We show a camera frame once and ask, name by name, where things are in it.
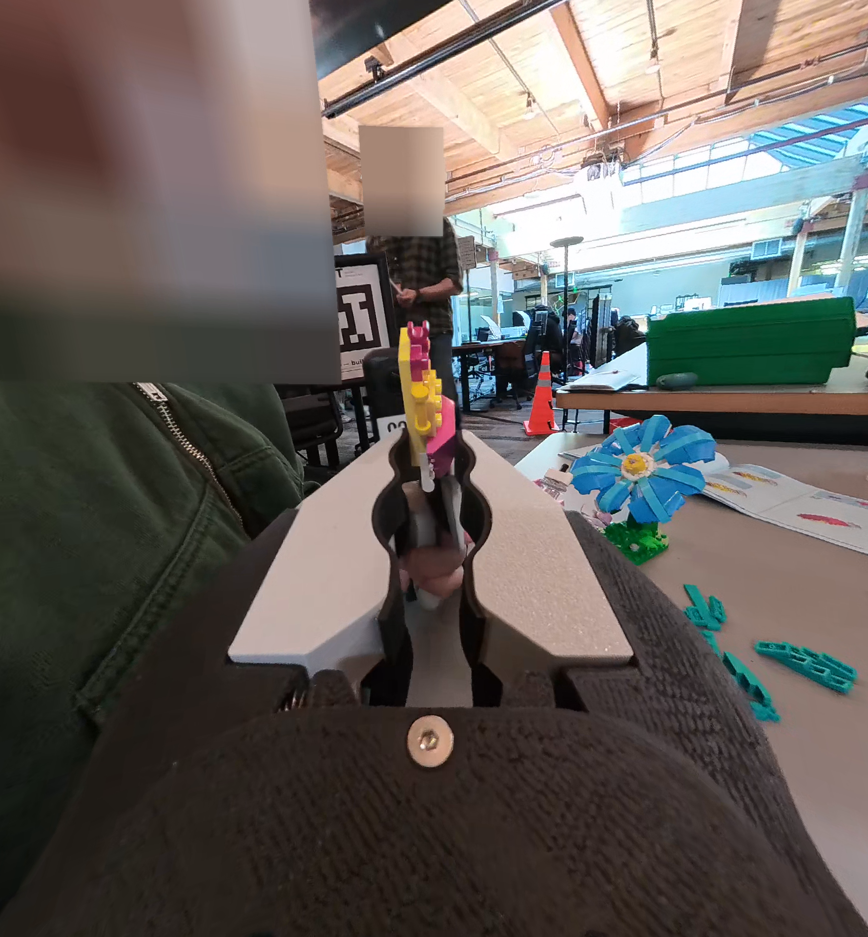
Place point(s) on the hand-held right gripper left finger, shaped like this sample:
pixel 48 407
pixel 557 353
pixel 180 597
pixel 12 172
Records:
pixel 317 585

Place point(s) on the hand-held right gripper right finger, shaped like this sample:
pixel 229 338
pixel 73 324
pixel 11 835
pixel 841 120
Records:
pixel 544 585

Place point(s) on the yellow and pink lego assembly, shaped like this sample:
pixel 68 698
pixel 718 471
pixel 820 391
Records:
pixel 419 395

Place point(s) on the blue lego flower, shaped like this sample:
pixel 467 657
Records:
pixel 646 468

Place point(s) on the teal lego piece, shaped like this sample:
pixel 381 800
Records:
pixel 749 684
pixel 807 666
pixel 705 607

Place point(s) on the lego instruction booklet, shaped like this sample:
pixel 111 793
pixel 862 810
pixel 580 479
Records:
pixel 800 505

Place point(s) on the person's left hand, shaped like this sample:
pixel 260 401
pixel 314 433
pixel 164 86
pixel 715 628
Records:
pixel 434 575

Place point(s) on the black and white marker poster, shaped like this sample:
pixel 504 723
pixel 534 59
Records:
pixel 361 315

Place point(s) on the clear plastic bag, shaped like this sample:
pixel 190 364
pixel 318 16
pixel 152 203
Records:
pixel 553 489

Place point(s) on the black office chair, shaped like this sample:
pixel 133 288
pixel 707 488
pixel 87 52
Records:
pixel 514 370

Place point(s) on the orange traffic cone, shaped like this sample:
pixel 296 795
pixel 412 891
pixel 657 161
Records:
pixel 542 399

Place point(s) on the white papers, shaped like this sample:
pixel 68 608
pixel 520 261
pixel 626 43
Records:
pixel 602 379

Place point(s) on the green zip jacket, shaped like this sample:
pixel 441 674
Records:
pixel 75 585

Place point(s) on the grey-green oval object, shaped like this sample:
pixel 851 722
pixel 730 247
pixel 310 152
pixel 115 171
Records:
pixel 676 380

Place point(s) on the wooden table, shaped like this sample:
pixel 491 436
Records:
pixel 734 400

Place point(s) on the green plastic case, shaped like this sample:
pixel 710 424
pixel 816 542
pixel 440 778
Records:
pixel 749 344

